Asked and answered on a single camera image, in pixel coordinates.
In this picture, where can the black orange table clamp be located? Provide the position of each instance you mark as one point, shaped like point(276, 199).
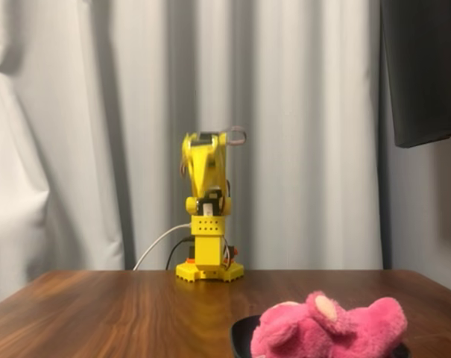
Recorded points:
point(189, 261)
point(230, 251)

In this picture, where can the white curtain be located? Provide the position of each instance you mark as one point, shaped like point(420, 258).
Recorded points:
point(61, 112)

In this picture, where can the pink strawberry bear plush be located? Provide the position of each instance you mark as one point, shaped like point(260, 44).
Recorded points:
point(322, 332)

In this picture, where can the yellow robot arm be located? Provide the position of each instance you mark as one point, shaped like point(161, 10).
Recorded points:
point(206, 253)

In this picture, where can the dark green plate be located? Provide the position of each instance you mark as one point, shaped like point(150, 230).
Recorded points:
point(242, 335)

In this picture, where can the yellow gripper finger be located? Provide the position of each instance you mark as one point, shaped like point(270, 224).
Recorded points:
point(209, 171)
point(197, 171)

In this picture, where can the dark hanging panel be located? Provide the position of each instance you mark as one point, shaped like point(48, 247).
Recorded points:
point(422, 74)

